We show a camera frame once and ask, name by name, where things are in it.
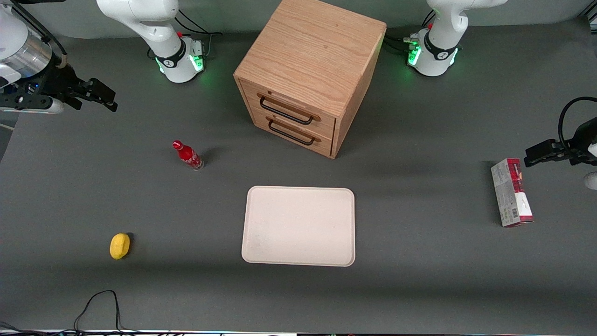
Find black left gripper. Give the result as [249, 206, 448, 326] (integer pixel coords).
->
[524, 118, 597, 168]

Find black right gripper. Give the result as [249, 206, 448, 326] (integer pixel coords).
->
[41, 63, 118, 113]

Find black metal drawer handle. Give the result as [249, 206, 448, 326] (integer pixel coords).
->
[259, 95, 314, 126]
[267, 119, 316, 146]

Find oak wooden drawer cabinet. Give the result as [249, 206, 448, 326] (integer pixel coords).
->
[233, 0, 387, 160]

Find grey and red carton box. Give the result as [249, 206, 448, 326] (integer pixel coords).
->
[490, 158, 535, 228]

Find red cola bottle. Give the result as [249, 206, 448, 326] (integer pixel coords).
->
[172, 140, 205, 171]

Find yellow lemon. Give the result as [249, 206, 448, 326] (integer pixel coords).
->
[110, 233, 131, 260]

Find cream rectangular tray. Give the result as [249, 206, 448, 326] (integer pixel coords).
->
[241, 186, 356, 267]

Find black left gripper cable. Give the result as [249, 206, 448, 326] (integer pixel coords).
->
[558, 96, 597, 149]

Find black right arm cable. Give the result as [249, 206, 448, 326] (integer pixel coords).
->
[10, 0, 69, 69]

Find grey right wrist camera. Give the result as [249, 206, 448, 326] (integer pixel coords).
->
[0, 97, 64, 115]

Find black right arm base cables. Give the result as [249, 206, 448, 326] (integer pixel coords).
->
[147, 8, 224, 60]

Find black arm base cables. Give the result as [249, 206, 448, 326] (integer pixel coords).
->
[384, 9, 437, 56]
[147, 8, 224, 60]

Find aluminium frame rail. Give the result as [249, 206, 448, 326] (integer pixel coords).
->
[577, 0, 597, 23]

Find black left arm base cables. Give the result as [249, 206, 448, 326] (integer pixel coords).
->
[384, 9, 437, 56]

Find black looped cable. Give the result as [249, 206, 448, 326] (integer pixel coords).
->
[73, 290, 125, 334]

